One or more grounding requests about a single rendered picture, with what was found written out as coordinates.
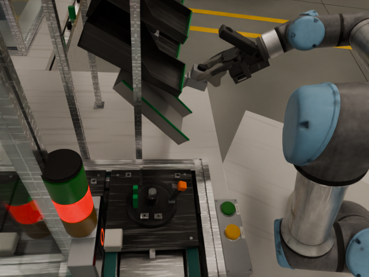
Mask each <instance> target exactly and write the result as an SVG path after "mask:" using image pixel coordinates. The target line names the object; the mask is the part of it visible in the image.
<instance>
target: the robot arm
mask: <svg viewBox="0 0 369 277"><path fill-rule="evenodd" d="M219 38H221V39H223V40H225V41H226V42H228V43H230V44H232V45H234V46H235V47H232V48H230V49H228V50H225V51H222V52H220V53H218V54H217V55H215V56H213V57H211V58H210V59H209V60H207V61H206V62H205V63H203V64H204V65H206V66H207V68H208V69H207V70H206V71H205V72H203V73H201V74H199V76H198V77H197V79H196V81H202V80H205V79H207V80H208V81H209V82H210V83H211V84H212V85H213V86H214V87H218V86H220V85H221V78H222V77H223V76H224V75H226V73H227V70H228V71H229V74H230V76H231V78H232V79H233V81H234V83H235V84H238V83H240V82H242V81H244V80H246V79H249V78H251V75H252V74H253V73H255V72H257V71H259V70H261V69H264V68H266V67H268V66H270V64H269V61H268V59H269V58H270V59H273V58H275V57H277V56H280V55H281V54H283V53H286V52H288V51H290V50H292V49H294V48H295V49H297V50H300V51H309V50H311V49H314V48H326V47H341V46H350V47H351V48H352V49H353V51H354V52H355V54H356V55H357V56H358V58H359V59H360V60H361V62H362V64H363V65H364V66H365V68H366V69H367V71H368V72H369V10H368V11H363V12H351V13H340V14H328V15H318V13H317V12H316V11H315V10H310V11H308V12H306V13H301V14H300V15H299V16H297V17H295V18H293V19H291V20H289V21H287V22H285V23H283V24H281V25H279V26H277V27H275V28H273V29H271V30H269V31H267V32H265V33H263V34H261V37H257V38H255V40H256V42H257V45H255V42H253V41H252V40H250V39H248V38H246V37H245V36H243V35H241V34H239V33H238V32H236V31H234V30H232V29H231V28H230V27H228V26H226V25H224V24H222V25H221V27H220V28H219ZM245 77H246V78H245ZM243 78H245V79H243ZM240 79H243V80H241V81H238V80H240ZM282 148H283V155H284V158H285V160H286V161H287V162H288V163H290V164H293V165H294V167H295V169H296V170H297V176H296V180H295V186H294V192H293V199H292V205H291V209H290V212H288V213H287V214H286V215H285V216H284V218H280V219H276V220H275V221H274V237H275V249H276V258H277V262H278V264H279V265H280V266H281V267H283V268H290V269H293V270H294V269H304V270H317V271H324V272H339V273H352V275H353V276H355V277H369V211H368V210H367V209H366V208H364V207H363V206H361V205H360V204H358V203H355V202H352V201H344V200H343V199H344V197H345V195H346V192H347V190H348V188H349V186H350V185H353V184H355V183H357V182H359V181H360V180H361V179H362V178H363V177H364V176H365V175H366V173H367V172H368V169H369V81H368V82H345V83H331V82H322V83H320V84H317V85H305V86H302V87H299V88H297V89H296V90H294V92H293V93H292V94H291V96H290V98H289V100H288V103H287V106H286V111H285V114H284V126H283V131H282Z"/></svg>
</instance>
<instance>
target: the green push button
mask: <svg viewBox="0 0 369 277"><path fill-rule="evenodd" d="M235 209H236V208H235V206H234V204H233V203H232V202H229V201H227V202H224V203H223V204H222V206H221V211H222V212H223V214H225V215H232V214H233V213H234V211H235Z"/></svg>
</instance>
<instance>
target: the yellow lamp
mask: <svg viewBox="0 0 369 277"><path fill-rule="evenodd" d="M60 219H61V218H60ZM61 222H62V223H63V225H64V228H65V230H66V232H67V233H68V234H69V235H70V236H72V237H84V236H87V235H88V234H90V233H91V232H92V231H93V230H94V229H95V227H96V225H97V215H96V211H95V208H94V205H93V209H92V211H91V213H90V214H89V216H88V217H87V218H85V219H84V220H82V221H79V222H76V223H68V222H65V221H63V220H62V219H61Z"/></svg>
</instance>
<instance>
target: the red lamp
mask: <svg viewBox="0 0 369 277"><path fill-rule="evenodd" d="M52 202H53V204H54V206H55V208H56V210H57V212H58V215H59V217H60V218H61V219H62V220H63V221H65V222H68V223H76V222H79V221H82V220H84V219H85V218H87V217H88V216H89V214H90V213H91V211H92V209H93V200H92V196H91V192H90V188H89V186H88V191H87V193H86V194H85V196H84V197H83V198H82V199H81V200H79V201H78V202H76V203H73V204H69V205H61V204H57V203H55V202H54V201H52Z"/></svg>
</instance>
